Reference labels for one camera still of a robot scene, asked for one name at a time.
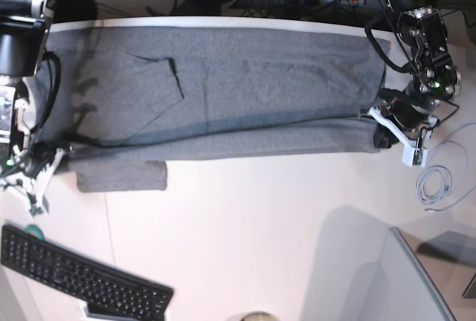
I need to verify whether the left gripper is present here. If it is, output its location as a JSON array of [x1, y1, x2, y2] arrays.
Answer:
[[372, 88, 440, 149]]

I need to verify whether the grey monitor edge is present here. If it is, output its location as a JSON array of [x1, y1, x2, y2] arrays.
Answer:
[[380, 227, 454, 320]]

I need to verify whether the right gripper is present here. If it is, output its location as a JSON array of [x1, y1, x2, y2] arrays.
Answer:
[[1, 142, 68, 206]]

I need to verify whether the black keyboard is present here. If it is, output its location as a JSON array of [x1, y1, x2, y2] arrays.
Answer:
[[1, 224, 174, 320]]

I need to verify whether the round tan lid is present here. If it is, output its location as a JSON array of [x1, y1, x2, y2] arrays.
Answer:
[[239, 311, 278, 321]]

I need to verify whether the coiled white cable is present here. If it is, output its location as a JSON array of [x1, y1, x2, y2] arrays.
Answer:
[[414, 122, 476, 213]]

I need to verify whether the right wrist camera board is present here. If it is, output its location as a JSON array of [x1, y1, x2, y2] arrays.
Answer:
[[28, 198, 49, 218]]

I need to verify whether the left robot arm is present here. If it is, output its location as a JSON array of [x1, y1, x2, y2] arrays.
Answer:
[[364, 0, 461, 149]]

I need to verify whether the grey t-shirt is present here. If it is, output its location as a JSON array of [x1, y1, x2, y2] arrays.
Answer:
[[42, 27, 385, 192]]

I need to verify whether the green tape roll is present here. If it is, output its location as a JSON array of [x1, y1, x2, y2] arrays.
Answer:
[[23, 224, 45, 241]]

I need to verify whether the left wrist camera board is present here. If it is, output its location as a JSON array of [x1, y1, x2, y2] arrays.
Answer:
[[401, 146, 428, 167]]

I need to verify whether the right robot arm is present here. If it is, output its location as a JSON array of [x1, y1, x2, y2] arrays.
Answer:
[[1, 0, 65, 216]]

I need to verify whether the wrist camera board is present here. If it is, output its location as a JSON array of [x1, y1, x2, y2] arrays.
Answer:
[[401, 146, 428, 167], [28, 198, 49, 218]]

